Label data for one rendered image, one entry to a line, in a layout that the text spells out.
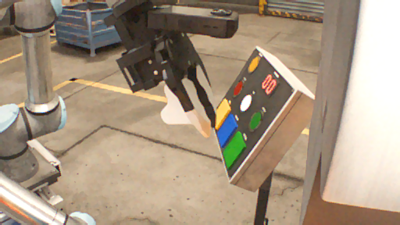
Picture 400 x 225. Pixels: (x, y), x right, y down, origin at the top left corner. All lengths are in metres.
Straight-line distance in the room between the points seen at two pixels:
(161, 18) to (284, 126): 0.43
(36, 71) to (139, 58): 0.60
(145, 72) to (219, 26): 0.12
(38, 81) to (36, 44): 0.13
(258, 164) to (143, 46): 0.47
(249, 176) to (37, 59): 0.65
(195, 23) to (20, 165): 0.86
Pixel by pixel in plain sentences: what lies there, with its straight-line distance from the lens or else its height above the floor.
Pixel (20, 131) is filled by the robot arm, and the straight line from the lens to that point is 1.10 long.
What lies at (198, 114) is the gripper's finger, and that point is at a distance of 0.43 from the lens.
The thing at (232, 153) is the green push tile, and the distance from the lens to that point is 0.84.
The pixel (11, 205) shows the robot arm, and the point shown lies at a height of 1.03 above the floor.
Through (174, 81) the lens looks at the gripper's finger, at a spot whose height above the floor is 1.32.
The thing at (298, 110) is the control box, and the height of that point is 1.15.
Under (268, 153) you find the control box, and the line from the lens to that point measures 0.79.
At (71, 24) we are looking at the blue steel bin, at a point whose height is 0.44.
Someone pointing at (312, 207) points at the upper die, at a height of 1.32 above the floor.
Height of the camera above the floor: 1.47
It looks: 27 degrees down
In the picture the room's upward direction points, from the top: straight up
